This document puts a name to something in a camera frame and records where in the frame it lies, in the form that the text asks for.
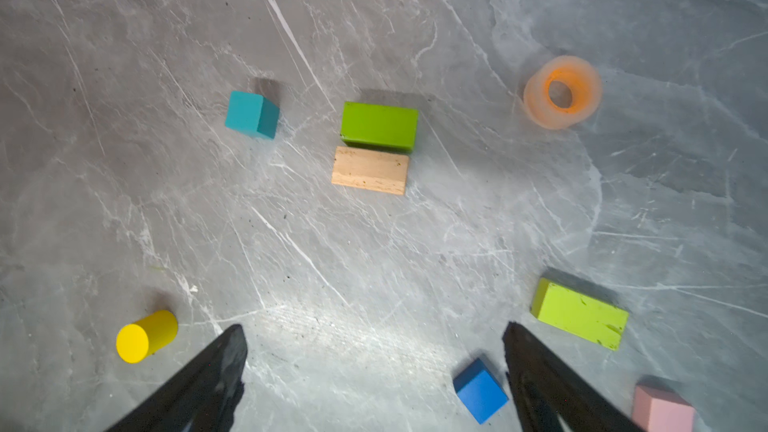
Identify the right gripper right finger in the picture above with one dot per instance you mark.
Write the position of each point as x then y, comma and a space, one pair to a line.
548, 394

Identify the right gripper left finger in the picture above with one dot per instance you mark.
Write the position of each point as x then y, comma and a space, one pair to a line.
202, 396

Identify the blue cube block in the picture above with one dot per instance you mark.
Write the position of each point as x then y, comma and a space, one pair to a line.
479, 391

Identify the natural wood rectangular block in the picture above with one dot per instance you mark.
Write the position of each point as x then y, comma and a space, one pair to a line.
370, 170

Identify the dark green rectangular block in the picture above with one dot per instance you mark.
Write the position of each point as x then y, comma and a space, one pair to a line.
379, 126

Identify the light green rectangular block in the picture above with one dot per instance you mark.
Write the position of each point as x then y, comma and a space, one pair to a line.
578, 314

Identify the yellow cylinder block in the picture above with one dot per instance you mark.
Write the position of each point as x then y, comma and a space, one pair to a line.
138, 340

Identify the pink rectangular block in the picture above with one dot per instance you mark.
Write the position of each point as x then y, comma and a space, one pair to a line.
656, 410

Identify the teal cube block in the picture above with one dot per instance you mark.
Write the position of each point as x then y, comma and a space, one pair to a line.
252, 114

